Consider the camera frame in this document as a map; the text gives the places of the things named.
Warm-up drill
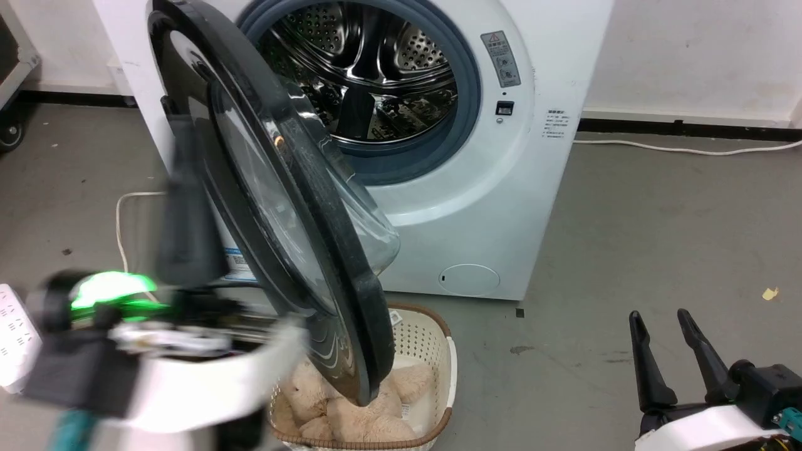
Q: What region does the round white filter cover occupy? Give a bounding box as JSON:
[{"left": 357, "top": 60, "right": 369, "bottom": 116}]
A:
[{"left": 438, "top": 263, "right": 501, "bottom": 298}]

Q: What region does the white front-load washing machine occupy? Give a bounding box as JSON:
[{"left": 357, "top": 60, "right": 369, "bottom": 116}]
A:
[{"left": 94, "top": 0, "right": 615, "bottom": 301}]

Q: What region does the black round glass washer door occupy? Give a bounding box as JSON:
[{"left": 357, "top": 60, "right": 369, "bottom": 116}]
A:
[{"left": 147, "top": 0, "right": 402, "bottom": 407}]

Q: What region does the grey wheeled cart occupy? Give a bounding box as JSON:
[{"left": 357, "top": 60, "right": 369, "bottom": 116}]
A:
[{"left": 0, "top": 5, "right": 42, "bottom": 155}]

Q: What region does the white power strip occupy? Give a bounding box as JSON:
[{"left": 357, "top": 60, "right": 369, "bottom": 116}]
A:
[{"left": 0, "top": 283, "right": 44, "bottom": 395}]

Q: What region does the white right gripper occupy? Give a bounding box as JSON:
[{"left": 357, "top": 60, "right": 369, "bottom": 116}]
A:
[{"left": 629, "top": 308, "right": 778, "bottom": 451}]

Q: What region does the blue white energy label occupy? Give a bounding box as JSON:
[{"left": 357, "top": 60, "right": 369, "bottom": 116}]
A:
[{"left": 222, "top": 247, "right": 258, "bottom": 282}]

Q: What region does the grey rubber door gasket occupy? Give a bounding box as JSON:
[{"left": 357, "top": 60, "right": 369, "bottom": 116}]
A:
[{"left": 237, "top": 0, "right": 482, "bottom": 186}]

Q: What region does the small printed text label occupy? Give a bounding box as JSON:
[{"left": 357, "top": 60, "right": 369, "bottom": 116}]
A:
[{"left": 543, "top": 109, "right": 573, "bottom": 140}]

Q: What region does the beige plush teddy bear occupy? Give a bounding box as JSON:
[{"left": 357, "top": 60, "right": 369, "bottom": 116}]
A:
[{"left": 276, "top": 360, "right": 435, "bottom": 443}]

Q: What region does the white floor cable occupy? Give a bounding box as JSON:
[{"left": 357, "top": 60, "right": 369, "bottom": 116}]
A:
[
  {"left": 573, "top": 138, "right": 802, "bottom": 157},
  {"left": 115, "top": 190, "right": 167, "bottom": 295}
]

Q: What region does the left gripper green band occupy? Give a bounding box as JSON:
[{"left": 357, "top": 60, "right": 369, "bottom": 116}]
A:
[{"left": 66, "top": 118, "right": 309, "bottom": 434}]

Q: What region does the white plastic laundry basket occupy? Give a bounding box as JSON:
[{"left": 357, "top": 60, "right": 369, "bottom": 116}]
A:
[{"left": 268, "top": 303, "right": 459, "bottom": 451}]

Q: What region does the steel perforated washer drum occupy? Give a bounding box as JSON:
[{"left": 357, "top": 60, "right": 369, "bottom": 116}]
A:
[{"left": 257, "top": 0, "right": 461, "bottom": 142}]

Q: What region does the grey warning sticker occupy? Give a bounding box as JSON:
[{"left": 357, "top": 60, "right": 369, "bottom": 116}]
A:
[{"left": 481, "top": 30, "right": 522, "bottom": 89}]

